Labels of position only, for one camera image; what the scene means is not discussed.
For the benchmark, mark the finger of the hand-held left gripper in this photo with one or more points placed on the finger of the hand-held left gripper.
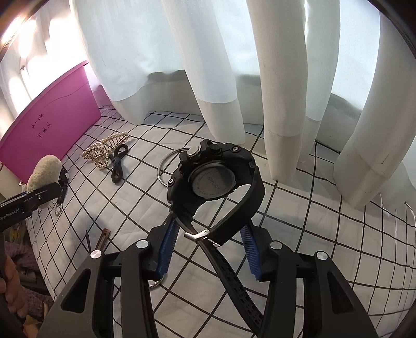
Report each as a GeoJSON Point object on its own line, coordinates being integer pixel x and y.
{"type": "Point", "coordinates": [44, 195]}

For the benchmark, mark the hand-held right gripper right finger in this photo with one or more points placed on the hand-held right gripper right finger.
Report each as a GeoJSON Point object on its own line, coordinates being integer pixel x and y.
{"type": "Point", "coordinates": [250, 247]}

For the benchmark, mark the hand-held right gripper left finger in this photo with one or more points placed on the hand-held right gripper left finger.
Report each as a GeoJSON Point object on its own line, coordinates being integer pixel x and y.
{"type": "Point", "coordinates": [167, 247]}

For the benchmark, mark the pink plastic basin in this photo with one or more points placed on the pink plastic basin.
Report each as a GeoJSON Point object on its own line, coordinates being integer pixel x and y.
{"type": "Point", "coordinates": [48, 130]}

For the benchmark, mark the black wrist watch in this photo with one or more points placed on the black wrist watch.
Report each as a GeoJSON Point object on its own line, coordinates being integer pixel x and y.
{"type": "Point", "coordinates": [211, 182]}

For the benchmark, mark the pearl hair claw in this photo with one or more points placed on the pearl hair claw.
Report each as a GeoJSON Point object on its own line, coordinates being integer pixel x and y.
{"type": "Point", "coordinates": [112, 138]}

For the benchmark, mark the person's left hand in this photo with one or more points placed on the person's left hand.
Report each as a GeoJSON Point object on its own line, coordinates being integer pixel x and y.
{"type": "Point", "coordinates": [11, 276]}

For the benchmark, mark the brown hair clip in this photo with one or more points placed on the brown hair clip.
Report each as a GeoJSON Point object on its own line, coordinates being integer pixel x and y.
{"type": "Point", "coordinates": [104, 237]}

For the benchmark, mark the black hairpin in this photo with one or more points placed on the black hairpin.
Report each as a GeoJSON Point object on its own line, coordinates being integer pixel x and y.
{"type": "Point", "coordinates": [88, 242]}

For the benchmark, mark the white checked bedsheet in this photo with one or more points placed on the white checked bedsheet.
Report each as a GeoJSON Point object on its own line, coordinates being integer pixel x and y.
{"type": "Point", "coordinates": [325, 227]}

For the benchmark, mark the purple knit garment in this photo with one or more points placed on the purple knit garment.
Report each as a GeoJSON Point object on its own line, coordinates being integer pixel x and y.
{"type": "Point", "coordinates": [32, 302]}

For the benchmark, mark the white curtain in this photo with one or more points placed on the white curtain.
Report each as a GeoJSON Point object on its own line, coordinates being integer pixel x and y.
{"type": "Point", "coordinates": [195, 48]}

